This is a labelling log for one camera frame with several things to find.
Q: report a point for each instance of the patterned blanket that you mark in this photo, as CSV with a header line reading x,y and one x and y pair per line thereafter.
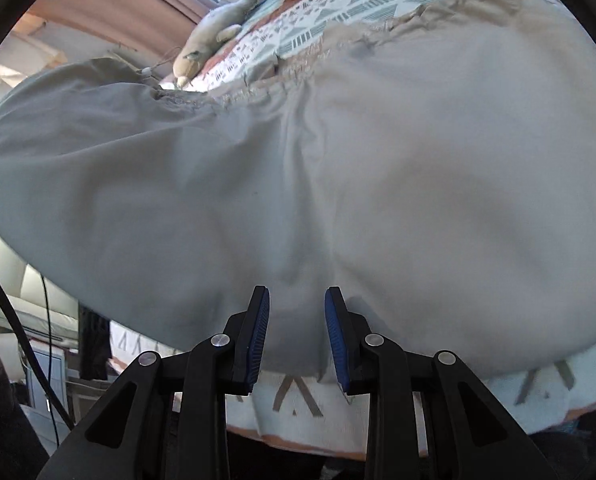
x,y
258,417

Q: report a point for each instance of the white drawer cabinet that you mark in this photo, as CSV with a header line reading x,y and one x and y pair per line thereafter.
x,y
43,375

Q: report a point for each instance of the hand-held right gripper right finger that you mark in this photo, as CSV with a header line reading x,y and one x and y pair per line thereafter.
x,y
335,340

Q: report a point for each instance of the white sofa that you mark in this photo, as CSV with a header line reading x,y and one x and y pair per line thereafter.
x,y
8,285

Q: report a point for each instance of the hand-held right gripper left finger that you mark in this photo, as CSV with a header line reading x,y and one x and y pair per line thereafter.
x,y
258,340

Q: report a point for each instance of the grey plush toy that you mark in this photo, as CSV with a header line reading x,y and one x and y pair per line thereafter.
x,y
213,30

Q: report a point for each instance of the beige pants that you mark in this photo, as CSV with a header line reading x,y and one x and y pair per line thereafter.
x,y
378,185

